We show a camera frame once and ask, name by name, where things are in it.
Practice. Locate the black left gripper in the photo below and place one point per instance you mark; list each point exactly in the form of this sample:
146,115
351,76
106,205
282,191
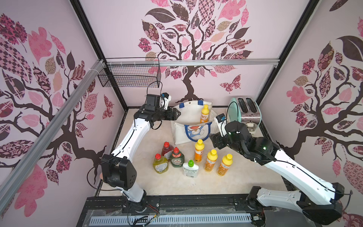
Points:
171,115

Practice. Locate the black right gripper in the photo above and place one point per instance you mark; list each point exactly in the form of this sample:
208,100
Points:
218,140

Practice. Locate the orange dish soap bottle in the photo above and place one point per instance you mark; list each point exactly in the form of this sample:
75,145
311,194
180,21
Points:
211,160
199,148
225,164
204,118

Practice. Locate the white canvas shopping bag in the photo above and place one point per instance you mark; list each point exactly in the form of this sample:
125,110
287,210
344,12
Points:
188,127

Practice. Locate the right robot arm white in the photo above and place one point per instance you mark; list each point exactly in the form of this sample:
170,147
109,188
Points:
315,198

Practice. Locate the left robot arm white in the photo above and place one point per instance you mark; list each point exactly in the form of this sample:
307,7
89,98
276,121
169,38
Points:
117,168

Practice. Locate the red liquid soap bottle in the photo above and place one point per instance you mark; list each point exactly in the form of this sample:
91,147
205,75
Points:
167,150

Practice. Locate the dark green soap bottle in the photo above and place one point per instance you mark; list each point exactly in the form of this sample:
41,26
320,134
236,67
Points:
177,158

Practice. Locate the yellow-green soap bottle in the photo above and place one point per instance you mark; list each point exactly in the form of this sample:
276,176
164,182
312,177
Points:
160,164

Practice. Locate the white bottle green cap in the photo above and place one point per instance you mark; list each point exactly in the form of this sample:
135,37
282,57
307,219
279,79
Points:
190,169

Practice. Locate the mint chrome toaster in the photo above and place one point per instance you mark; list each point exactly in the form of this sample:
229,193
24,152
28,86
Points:
245,110

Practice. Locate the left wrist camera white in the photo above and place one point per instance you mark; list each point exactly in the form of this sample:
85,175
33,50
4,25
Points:
165,98

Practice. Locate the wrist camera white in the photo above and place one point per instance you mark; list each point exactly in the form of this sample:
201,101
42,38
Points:
165,98
220,120

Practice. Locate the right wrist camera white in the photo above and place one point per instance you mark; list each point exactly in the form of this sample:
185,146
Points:
220,120

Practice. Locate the black wire mesh basket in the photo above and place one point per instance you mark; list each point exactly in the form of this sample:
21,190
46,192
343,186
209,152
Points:
133,72

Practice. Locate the black base frame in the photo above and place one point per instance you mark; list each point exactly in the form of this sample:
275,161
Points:
220,210

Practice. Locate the aluminium rail left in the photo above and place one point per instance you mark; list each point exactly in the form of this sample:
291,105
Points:
21,171

